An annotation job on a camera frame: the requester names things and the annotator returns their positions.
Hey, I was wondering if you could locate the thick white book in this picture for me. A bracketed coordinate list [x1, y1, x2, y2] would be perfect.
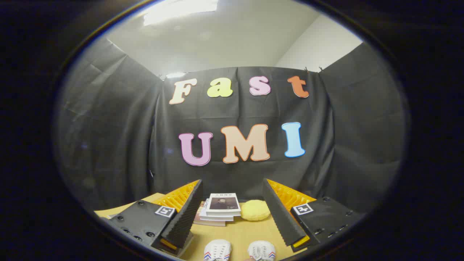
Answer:
[199, 199, 235, 222]

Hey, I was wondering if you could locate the white striped canvas shoe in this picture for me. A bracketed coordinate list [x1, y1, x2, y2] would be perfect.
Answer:
[203, 239, 232, 261]
[248, 240, 276, 261]

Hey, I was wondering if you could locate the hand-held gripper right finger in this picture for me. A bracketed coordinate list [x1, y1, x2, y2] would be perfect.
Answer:
[262, 178, 365, 253]

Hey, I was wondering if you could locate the white book with portrait cover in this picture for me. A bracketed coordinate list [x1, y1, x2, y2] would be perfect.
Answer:
[206, 193, 241, 218]

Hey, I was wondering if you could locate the black backdrop cloth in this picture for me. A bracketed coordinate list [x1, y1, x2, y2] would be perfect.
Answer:
[54, 36, 408, 218]

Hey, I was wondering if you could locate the ceiling light panel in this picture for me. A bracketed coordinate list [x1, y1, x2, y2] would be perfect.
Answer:
[143, 0, 219, 26]

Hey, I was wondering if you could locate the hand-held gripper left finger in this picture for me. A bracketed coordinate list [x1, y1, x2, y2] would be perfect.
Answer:
[103, 179, 203, 258]

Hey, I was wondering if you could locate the yellow plush cushion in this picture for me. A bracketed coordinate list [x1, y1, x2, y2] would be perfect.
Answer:
[240, 199, 271, 221]

